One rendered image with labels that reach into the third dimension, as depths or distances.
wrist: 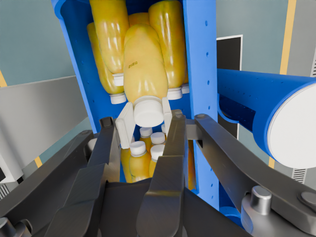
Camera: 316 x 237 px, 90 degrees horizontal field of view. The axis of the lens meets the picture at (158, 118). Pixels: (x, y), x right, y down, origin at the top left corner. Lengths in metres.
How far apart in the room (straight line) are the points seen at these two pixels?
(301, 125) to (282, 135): 0.06
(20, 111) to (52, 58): 0.94
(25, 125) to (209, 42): 0.73
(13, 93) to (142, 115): 0.67
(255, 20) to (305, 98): 1.19
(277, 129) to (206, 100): 0.34
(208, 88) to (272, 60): 1.52
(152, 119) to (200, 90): 0.10
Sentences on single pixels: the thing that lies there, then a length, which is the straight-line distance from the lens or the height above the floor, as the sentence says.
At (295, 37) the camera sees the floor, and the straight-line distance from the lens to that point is 1.88.
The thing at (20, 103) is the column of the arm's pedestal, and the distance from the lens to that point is 0.83.
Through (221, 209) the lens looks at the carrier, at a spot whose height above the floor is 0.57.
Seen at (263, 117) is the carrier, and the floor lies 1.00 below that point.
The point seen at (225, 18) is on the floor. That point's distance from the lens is 1.59.
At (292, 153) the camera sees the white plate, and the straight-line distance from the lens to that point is 0.65.
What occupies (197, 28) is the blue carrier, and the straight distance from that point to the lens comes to 0.25.
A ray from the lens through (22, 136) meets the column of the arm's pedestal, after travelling 0.81.
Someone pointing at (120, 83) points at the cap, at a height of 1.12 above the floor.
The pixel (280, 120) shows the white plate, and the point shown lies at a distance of 0.57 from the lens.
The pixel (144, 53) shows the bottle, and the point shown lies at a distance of 0.24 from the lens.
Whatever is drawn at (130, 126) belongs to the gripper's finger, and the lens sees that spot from 0.18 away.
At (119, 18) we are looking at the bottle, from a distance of 0.34.
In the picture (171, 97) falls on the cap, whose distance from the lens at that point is 0.35.
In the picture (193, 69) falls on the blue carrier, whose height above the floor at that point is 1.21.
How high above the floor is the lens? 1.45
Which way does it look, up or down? 71 degrees down
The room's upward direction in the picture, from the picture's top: 177 degrees clockwise
